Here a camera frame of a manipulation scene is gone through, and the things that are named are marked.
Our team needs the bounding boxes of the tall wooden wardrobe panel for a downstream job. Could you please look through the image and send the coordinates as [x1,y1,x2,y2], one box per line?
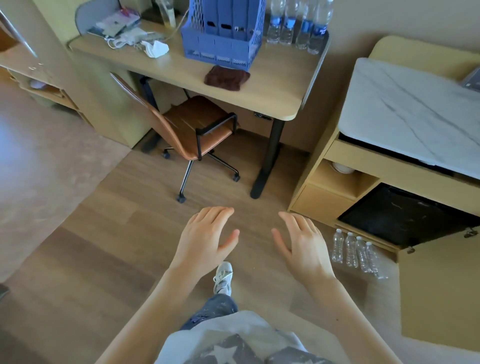
[32,0,153,149]

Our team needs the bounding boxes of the blue plastic file organizer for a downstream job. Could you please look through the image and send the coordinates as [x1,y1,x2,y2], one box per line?
[181,0,267,71]

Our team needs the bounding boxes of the crumpled white tissue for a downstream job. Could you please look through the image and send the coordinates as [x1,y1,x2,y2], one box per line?
[140,40,170,59]

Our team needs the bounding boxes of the dark brown cloth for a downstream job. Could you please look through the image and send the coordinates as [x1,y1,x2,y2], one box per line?
[204,65,251,92]

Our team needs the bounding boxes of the grey box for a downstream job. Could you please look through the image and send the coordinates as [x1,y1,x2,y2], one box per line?
[461,65,480,93]

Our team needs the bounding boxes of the clear plastic bottle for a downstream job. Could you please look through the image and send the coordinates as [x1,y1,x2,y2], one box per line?
[155,0,177,29]

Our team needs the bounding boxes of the unlabelled clear water bottle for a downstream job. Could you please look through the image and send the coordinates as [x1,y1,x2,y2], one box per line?
[344,232,358,268]
[331,229,345,264]
[354,236,373,274]
[364,241,389,280]

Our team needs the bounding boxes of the person's left forearm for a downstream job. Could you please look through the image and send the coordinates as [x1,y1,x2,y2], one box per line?
[95,264,206,364]

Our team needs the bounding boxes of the grey star print shirt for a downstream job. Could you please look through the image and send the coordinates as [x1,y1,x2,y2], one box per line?
[154,310,334,364]

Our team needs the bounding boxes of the wooden desk with black legs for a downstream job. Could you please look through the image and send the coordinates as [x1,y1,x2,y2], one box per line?
[69,17,331,200]

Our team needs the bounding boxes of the brown leather swivel chair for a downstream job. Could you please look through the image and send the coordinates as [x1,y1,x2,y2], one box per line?
[110,72,241,204]

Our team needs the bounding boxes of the black mini fridge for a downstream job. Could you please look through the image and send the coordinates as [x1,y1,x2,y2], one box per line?
[337,183,480,249]

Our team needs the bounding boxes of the person's right forearm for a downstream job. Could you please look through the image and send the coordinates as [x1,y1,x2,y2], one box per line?
[300,275,404,364]

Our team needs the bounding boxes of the wooden open shelf unit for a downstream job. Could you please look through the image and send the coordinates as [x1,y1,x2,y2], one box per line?
[0,0,94,126]

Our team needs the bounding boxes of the grey rounded board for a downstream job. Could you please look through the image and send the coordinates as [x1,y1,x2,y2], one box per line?
[74,0,114,37]

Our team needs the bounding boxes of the white marble slab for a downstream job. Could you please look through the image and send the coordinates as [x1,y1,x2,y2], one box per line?
[337,57,480,172]

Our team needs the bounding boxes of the pile of booklets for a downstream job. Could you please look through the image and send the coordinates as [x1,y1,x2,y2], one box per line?
[95,9,142,38]

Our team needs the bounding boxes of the metal rod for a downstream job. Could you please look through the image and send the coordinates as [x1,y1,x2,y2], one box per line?
[0,8,50,73]

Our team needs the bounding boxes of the clear water bottle blue label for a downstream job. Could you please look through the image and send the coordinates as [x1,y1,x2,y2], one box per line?
[279,0,299,46]
[266,0,286,44]
[295,0,316,50]
[307,0,335,55]

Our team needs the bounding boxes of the person's right hand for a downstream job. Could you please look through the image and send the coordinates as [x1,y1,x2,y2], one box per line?
[271,212,337,290]

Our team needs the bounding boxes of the wooden cabinet door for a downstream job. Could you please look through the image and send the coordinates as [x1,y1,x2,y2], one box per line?
[397,224,480,353]

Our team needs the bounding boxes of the blue patterned trousers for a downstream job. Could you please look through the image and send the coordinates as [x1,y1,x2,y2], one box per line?
[179,293,239,332]

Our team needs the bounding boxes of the white charger with cable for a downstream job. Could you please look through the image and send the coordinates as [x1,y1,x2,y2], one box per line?
[107,28,166,50]

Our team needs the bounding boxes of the white bowl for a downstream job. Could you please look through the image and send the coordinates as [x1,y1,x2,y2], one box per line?
[331,161,356,175]

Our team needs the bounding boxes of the person's left hand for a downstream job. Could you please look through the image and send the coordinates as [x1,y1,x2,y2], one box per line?
[169,206,241,280]

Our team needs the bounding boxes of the wooden cabinet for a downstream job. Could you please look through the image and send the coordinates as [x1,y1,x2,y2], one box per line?
[287,35,480,263]

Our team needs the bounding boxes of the white sneaker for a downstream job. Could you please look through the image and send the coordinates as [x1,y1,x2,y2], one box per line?
[212,261,234,297]

